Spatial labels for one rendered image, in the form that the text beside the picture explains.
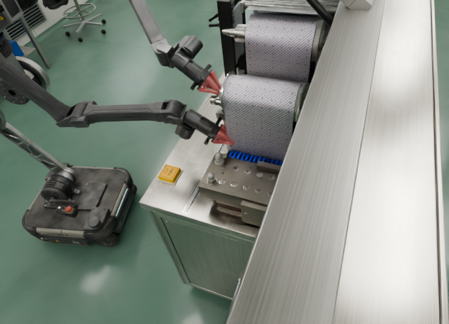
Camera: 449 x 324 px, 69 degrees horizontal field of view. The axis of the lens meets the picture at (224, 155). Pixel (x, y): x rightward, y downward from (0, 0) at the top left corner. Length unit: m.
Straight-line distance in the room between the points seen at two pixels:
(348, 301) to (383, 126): 0.39
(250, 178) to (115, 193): 1.32
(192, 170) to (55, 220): 1.22
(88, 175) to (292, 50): 1.75
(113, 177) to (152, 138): 0.67
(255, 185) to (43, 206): 1.67
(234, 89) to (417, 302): 0.77
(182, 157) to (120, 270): 1.06
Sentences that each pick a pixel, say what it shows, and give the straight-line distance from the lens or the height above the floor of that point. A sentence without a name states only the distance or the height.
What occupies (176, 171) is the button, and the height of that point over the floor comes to 0.92.
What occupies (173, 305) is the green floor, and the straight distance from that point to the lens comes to 2.10.
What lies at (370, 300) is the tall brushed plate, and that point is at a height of 1.44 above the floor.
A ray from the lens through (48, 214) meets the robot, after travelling 2.43.
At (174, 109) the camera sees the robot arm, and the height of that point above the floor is 1.21.
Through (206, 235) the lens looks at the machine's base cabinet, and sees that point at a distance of 1.33.
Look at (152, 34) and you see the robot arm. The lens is 1.29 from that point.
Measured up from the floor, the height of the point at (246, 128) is 1.16.
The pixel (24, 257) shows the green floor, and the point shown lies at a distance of 2.66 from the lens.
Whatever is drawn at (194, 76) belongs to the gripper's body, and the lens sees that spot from 1.17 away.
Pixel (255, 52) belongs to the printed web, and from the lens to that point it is 1.25.
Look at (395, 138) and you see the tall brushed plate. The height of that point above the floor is 1.44.
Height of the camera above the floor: 1.94
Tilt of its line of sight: 47 degrees down
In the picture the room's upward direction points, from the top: 8 degrees counter-clockwise
